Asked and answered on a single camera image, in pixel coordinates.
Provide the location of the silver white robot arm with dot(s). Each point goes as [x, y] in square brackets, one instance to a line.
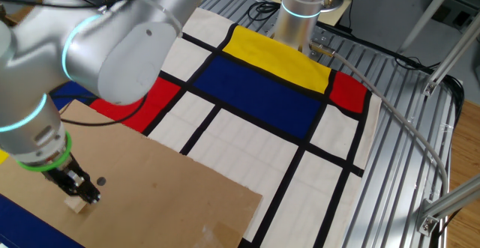
[75, 60]

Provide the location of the grey slanted pole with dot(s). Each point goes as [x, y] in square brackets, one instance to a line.
[429, 14]

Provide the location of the colour block patterned cloth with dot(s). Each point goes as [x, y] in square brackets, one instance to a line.
[255, 90]

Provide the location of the brown cardboard sheet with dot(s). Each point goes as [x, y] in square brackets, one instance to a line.
[150, 188]

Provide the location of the black round dot mark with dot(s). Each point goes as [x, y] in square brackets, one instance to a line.
[101, 181]

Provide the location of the cream wooden cube block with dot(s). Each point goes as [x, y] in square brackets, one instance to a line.
[77, 204]

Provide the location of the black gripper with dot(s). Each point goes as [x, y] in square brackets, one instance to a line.
[63, 178]

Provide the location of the aluminium frame post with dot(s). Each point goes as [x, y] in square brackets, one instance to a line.
[453, 203]
[455, 55]

